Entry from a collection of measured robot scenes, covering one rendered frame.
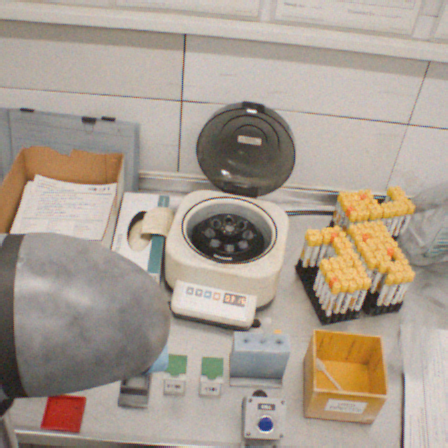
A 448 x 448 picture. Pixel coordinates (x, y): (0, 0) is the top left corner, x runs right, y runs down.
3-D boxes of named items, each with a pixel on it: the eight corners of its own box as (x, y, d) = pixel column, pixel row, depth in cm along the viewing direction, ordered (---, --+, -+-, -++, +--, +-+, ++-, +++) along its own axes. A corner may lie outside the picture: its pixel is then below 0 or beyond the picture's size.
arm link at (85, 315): (187, 209, 38) (164, 306, 85) (15, 212, 37) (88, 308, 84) (195, 392, 35) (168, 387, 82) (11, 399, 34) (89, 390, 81)
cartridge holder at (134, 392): (117, 405, 104) (116, 395, 101) (125, 363, 110) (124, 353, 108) (147, 408, 104) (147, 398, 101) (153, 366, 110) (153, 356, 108)
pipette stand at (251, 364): (229, 386, 109) (234, 356, 102) (228, 355, 114) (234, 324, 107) (282, 388, 109) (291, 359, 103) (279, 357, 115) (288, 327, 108)
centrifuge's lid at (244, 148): (200, 97, 119) (208, 82, 126) (190, 198, 134) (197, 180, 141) (304, 116, 118) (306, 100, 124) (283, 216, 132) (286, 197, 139)
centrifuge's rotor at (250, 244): (183, 269, 122) (184, 245, 117) (199, 220, 133) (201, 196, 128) (256, 284, 121) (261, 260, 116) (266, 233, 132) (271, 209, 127)
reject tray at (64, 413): (40, 429, 99) (39, 427, 98) (49, 395, 104) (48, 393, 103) (79, 433, 99) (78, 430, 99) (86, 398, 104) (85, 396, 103)
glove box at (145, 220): (108, 291, 123) (106, 260, 116) (125, 214, 140) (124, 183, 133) (167, 296, 123) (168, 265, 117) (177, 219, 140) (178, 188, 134)
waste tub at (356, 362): (302, 418, 105) (313, 390, 98) (302, 358, 115) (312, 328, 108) (374, 425, 105) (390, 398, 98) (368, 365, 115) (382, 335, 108)
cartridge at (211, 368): (198, 397, 107) (200, 377, 102) (199, 375, 110) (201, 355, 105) (220, 398, 107) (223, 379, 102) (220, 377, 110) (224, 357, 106)
